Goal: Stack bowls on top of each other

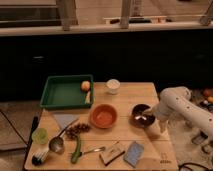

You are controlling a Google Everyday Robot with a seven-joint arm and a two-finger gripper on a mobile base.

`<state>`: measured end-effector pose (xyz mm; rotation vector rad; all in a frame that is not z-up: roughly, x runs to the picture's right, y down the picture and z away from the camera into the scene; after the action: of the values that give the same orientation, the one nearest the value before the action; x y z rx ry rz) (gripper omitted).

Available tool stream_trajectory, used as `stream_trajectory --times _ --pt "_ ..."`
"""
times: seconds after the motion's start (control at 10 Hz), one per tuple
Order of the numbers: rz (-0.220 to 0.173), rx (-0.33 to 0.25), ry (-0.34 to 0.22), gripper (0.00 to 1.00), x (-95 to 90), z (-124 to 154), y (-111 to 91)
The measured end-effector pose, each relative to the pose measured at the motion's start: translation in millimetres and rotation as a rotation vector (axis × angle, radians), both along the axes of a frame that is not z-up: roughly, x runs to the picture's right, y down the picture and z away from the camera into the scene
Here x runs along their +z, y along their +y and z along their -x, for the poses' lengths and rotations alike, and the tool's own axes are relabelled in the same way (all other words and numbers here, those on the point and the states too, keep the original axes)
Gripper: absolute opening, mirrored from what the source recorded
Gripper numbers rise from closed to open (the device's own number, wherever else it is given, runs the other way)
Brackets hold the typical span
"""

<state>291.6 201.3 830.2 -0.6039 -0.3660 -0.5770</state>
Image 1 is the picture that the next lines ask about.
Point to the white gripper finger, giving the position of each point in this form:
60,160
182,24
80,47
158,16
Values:
140,117

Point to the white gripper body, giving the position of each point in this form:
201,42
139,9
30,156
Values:
157,113

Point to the dark brown bowl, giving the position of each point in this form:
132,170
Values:
140,109

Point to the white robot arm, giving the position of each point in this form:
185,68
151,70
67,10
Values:
177,99

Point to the orange bowl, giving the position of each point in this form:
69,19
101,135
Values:
103,116

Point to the blue sponge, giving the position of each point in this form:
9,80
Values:
133,154

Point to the small white cup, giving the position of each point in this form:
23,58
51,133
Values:
113,86

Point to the wooden block box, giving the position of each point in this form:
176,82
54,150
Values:
111,153

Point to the pale stick in tray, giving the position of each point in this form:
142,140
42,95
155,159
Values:
87,98

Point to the orange fruit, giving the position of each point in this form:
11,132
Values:
85,86

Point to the green plastic tray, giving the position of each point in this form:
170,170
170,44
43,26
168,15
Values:
64,92

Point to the green cucumber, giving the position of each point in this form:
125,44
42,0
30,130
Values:
75,155

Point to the light blue cloth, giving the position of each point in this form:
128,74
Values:
64,120

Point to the metal ladle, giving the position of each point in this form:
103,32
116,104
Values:
56,144

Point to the green cup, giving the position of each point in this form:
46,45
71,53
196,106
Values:
39,136

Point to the black white brush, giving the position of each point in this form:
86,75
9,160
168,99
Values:
39,156

